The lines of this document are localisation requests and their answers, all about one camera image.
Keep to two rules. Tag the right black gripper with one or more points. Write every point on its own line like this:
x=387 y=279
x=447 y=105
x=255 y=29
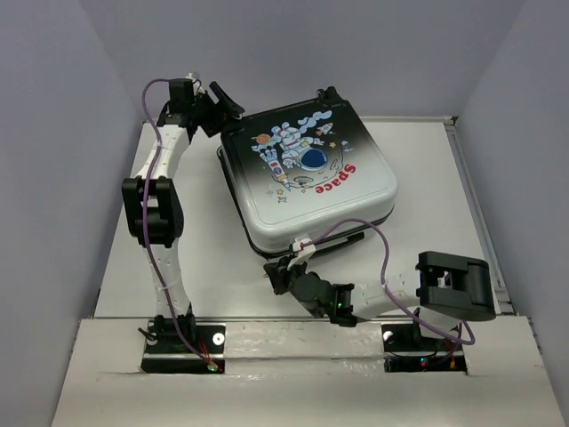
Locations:
x=278 y=273

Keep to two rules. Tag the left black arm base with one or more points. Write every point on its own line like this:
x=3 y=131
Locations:
x=164 y=353

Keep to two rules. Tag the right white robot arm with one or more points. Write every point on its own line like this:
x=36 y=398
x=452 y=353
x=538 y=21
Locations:
x=441 y=292

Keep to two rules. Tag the aluminium table rail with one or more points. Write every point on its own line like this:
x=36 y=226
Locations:
x=499 y=286

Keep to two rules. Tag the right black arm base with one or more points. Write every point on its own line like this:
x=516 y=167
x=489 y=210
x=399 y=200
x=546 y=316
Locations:
x=406 y=351

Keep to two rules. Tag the black white space suitcase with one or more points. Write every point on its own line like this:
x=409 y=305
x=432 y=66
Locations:
x=299 y=169

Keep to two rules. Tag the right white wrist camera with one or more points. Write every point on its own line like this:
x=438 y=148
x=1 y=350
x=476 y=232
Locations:
x=302 y=250

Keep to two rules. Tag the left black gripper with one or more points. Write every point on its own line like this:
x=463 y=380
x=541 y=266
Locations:
x=225 y=103

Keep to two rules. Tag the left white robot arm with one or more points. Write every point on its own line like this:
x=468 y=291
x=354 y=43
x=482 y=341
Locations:
x=153 y=210

